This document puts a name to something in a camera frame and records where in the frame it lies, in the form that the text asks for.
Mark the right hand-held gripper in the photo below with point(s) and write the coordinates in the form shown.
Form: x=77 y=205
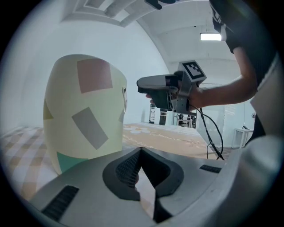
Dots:
x=175 y=88

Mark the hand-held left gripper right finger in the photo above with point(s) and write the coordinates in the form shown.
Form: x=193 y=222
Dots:
x=162 y=175

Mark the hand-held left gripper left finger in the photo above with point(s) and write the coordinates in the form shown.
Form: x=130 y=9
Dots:
x=124 y=177

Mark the pastel patchwork container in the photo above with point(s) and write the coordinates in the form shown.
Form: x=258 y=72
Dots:
x=84 y=110

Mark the person's right forearm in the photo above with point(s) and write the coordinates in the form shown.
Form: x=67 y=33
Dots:
x=228 y=92

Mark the person's right hand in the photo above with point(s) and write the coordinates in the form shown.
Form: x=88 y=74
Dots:
x=197 y=98

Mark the black standing banner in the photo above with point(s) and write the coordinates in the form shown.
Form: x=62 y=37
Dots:
x=152 y=114
x=163 y=117

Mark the yellow floral table mat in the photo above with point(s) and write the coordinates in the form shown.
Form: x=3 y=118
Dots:
x=168 y=143

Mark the rectangular ceiling light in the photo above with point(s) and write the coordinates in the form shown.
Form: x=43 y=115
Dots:
x=210 y=36

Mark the white side table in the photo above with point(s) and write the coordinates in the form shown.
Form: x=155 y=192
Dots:
x=243 y=135

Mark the person's black shirt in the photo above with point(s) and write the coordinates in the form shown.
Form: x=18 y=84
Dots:
x=250 y=28

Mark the checkered tablecloth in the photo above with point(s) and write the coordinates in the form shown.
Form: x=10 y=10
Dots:
x=22 y=155

